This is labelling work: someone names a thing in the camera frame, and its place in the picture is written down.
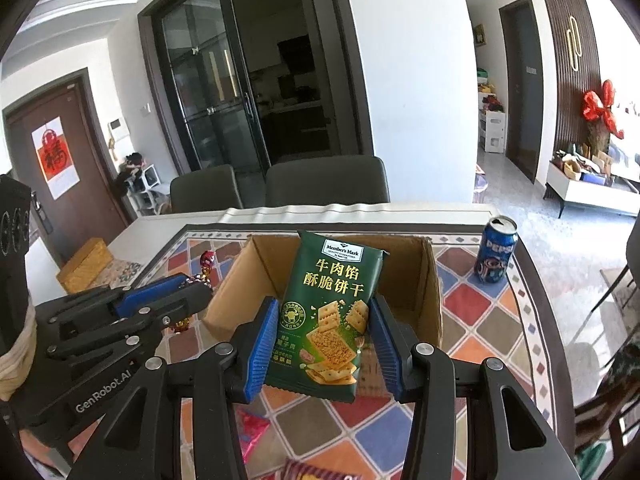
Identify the gold wall ornament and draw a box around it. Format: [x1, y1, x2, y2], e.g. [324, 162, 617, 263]
[565, 16, 583, 73]

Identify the yellow woven box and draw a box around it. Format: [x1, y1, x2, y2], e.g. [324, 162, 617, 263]
[56, 237, 115, 295]

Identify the black side chair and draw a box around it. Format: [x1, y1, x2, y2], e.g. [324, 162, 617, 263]
[625, 217, 640, 286]

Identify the red foil balloon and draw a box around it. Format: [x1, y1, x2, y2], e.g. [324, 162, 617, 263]
[581, 80, 626, 140]

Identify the red yellow snack packet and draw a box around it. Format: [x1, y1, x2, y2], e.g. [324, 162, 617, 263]
[282, 457, 351, 480]

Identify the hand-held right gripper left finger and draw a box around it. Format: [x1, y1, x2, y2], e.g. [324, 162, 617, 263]
[66, 296, 280, 480]

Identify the blue soda can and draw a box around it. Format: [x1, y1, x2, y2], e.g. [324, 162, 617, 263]
[474, 216, 519, 283]

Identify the white low cabinet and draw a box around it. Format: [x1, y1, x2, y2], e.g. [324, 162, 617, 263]
[544, 160, 640, 218]

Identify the white low cube shelf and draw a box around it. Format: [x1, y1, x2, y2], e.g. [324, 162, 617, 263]
[117, 152, 171, 216]

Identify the brown entrance door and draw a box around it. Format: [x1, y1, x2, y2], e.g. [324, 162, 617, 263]
[2, 72, 131, 266]

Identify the dark grey dining chair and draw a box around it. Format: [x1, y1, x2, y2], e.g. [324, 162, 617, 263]
[170, 164, 244, 215]
[264, 156, 391, 208]

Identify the red gold candy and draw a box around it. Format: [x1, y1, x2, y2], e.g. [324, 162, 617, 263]
[172, 251, 216, 333]

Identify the dark framed glass sliding door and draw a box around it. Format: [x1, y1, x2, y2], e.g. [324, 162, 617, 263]
[137, 0, 376, 176]

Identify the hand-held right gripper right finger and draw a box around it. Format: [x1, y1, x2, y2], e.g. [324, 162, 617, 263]
[368, 293, 582, 480]

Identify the green cracker packet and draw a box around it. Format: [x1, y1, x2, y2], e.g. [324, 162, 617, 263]
[263, 230, 390, 403]

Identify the brown cardboard box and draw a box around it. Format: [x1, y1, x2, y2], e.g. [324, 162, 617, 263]
[202, 232, 445, 361]

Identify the pile of paper bags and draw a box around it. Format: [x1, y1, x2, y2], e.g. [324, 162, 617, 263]
[550, 140, 616, 186]

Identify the brown wooden chair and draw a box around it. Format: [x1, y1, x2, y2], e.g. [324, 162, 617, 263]
[574, 390, 640, 461]

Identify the red and white door poster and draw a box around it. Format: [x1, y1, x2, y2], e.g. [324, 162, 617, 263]
[31, 116, 81, 200]

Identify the dark green cloth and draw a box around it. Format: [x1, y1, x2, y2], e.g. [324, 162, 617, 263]
[597, 342, 640, 396]

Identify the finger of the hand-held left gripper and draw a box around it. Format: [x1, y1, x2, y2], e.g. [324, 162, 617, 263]
[35, 273, 189, 332]
[47, 284, 214, 362]

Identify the dark interior door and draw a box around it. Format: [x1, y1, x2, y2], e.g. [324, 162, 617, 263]
[499, 0, 543, 183]

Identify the floral placemat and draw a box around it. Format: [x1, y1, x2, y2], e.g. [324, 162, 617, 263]
[65, 257, 143, 306]

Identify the white toy storage shelf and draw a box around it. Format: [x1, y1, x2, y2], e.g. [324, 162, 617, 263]
[475, 67, 507, 155]

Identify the colourful diamond pattern tablecloth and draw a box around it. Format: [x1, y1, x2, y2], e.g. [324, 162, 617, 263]
[65, 222, 576, 480]

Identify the pink snack packet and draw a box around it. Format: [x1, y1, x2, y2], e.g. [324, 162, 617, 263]
[236, 406, 271, 465]

